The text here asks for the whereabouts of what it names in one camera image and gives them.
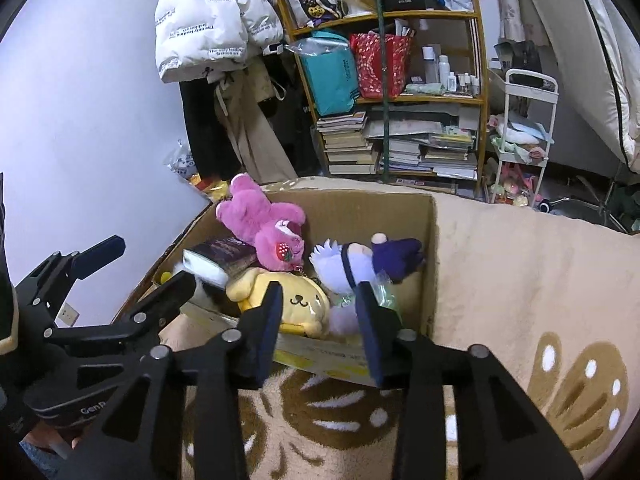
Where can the beige hanging garment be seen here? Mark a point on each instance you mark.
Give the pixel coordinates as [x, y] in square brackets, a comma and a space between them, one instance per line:
[260, 135]

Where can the person's left hand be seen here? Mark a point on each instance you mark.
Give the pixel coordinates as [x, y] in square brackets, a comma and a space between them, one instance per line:
[47, 445]

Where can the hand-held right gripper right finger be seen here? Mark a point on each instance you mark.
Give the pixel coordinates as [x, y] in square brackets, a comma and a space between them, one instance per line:
[367, 340]

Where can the cream office chair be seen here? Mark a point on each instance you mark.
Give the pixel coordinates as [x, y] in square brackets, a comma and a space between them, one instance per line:
[595, 60]

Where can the pile of papers and magazines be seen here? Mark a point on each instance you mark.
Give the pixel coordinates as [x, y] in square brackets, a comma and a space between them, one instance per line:
[440, 150]

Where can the black book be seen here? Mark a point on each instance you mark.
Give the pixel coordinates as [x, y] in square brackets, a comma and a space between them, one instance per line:
[225, 257]

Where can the dark grey bag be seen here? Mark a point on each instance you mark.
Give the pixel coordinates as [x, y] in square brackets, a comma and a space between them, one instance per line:
[520, 57]

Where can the black white plush toy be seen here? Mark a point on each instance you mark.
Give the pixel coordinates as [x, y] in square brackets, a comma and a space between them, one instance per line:
[205, 296]

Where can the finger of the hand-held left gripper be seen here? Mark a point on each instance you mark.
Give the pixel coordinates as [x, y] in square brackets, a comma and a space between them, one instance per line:
[167, 292]
[102, 254]

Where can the pink bear plush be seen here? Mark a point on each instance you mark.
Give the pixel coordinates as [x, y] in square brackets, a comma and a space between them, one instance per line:
[260, 220]

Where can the wooden shelf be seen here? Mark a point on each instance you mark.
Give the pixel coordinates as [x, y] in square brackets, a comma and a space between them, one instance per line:
[480, 60]

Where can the floral curtain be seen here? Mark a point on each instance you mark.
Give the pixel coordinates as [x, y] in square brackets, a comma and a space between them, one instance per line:
[510, 5]

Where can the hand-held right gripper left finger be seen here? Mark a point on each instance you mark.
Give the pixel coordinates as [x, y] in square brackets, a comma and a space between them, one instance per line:
[272, 330]

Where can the row of cosmetic bottles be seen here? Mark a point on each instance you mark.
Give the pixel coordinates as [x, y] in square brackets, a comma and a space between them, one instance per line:
[450, 77]

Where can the plastic bag of toys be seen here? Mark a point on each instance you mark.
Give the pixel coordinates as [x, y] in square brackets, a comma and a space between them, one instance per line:
[185, 165]

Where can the yellow dog plush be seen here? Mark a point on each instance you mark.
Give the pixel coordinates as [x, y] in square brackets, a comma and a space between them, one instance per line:
[295, 305]

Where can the wall socket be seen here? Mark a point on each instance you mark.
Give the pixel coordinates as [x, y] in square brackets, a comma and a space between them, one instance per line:
[68, 315]

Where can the brown cardboard box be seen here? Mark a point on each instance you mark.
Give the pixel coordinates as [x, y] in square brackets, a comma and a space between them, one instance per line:
[380, 215]

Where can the red gift bag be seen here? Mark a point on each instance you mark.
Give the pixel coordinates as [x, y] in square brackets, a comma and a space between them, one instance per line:
[372, 67]

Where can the white trolley cart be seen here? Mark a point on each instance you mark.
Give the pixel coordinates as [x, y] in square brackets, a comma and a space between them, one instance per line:
[530, 82]

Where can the green pole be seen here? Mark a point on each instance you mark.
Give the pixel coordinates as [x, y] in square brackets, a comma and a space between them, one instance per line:
[385, 85]

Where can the green tissue packet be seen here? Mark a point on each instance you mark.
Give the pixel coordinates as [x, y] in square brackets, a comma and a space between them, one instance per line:
[387, 297]

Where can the white puffer jacket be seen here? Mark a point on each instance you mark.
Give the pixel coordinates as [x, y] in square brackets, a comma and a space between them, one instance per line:
[205, 20]

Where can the purple white plush doll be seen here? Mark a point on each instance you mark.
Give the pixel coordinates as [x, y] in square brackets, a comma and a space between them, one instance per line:
[350, 262]

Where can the black hanging garment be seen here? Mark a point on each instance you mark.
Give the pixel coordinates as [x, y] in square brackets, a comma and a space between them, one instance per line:
[202, 130]

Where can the teal bag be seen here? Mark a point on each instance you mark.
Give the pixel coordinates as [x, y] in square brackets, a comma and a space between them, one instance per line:
[330, 75]

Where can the stack of old books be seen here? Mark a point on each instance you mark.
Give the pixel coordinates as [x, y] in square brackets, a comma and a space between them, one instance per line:
[347, 145]

